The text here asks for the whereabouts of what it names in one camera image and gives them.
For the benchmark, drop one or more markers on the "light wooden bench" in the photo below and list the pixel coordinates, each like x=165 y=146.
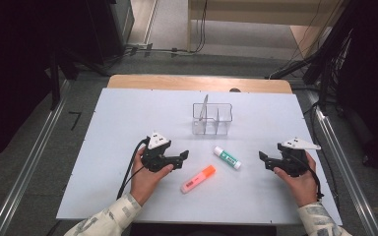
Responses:
x=259 y=13

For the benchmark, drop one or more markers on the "black tripod stand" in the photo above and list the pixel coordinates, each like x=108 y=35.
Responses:
x=55 y=82

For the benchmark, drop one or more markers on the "person's right hand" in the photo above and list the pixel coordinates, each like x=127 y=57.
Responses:
x=298 y=188

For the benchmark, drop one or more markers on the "dark cabinet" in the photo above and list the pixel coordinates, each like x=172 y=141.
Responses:
x=111 y=26

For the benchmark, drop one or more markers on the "silver pen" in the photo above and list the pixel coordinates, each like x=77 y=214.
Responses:
x=204 y=111

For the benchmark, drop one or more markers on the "orange highlighter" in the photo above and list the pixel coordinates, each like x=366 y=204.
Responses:
x=197 y=179

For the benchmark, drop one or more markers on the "white board sheet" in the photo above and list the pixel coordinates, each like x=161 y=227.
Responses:
x=111 y=131

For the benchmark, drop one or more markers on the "aluminium floor rail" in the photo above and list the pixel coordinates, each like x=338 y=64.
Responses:
x=29 y=170
x=344 y=170

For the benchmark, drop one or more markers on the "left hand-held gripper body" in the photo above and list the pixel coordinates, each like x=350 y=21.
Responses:
x=156 y=157

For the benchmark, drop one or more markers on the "clear plastic pen organiser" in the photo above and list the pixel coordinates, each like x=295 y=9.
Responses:
x=216 y=121

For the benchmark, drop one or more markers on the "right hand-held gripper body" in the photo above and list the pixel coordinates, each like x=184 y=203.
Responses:
x=292 y=160

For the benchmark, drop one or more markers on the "wooden table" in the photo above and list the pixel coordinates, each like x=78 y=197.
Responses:
x=197 y=82

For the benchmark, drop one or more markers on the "white green glue stick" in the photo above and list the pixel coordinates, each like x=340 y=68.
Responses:
x=228 y=158

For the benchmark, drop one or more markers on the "person's left hand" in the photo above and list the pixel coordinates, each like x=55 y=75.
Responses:
x=147 y=185

